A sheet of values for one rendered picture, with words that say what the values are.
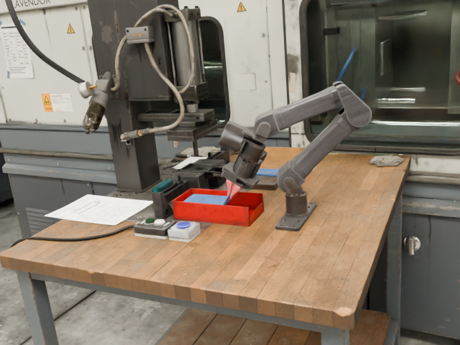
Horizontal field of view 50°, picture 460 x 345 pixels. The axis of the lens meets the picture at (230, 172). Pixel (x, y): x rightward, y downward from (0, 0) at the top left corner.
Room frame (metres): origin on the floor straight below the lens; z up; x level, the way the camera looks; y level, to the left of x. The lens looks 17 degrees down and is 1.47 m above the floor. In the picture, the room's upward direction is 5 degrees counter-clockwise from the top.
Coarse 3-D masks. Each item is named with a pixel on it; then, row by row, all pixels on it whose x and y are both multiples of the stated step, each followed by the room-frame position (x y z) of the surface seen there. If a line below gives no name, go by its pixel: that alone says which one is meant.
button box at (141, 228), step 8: (136, 224) 1.34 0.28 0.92; (144, 224) 1.31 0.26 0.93; (152, 224) 1.31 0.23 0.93; (168, 224) 1.30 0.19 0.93; (112, 232) 1.33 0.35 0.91; (136, 232) 1.31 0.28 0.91; (144, 232) 1.29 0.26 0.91; (152, 232) 1.28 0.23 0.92; (160, 232) 1.27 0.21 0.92; (56, 240) 1.32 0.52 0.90; (64, 240) 1.31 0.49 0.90; (72, 240) 1.31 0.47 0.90; (80, 240) 1.31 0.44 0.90
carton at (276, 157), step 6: (264, 150) 1.92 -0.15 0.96; (270, 150) 1.90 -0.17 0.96; (276, 150) 1.89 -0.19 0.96; (282, 150) 1.88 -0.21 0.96; (288, 150) 1.87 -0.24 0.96; (294, 150) 1.86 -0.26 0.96; (300, 150) 1.85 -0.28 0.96; (270, 156) 1.78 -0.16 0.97; (276, 156) 1.77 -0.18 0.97; (282, 156) 1.76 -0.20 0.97; (288, 156) 1.75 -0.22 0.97; (294, 156) 1.74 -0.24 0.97; (264, 162) 1.79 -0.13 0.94; (270, 162) 1.78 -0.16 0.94; (276, 162) 1.77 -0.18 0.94; (282, 162) 1.76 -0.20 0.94; (276, 168) 1.77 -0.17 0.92
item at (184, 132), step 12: (192, 108) 1.64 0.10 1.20; (144, 120) 1.70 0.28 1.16; (156, 120) 1.68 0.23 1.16; (168, 120) 1.66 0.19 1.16; (192, 120) 1.62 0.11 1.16; (204, 120) 1.60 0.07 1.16; (216, 120) 1.70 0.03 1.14; (168, 132) 1.58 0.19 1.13; (180, 132) 1.56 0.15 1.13; (192, 132) 1.54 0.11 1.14; (204, 132) 1.61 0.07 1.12
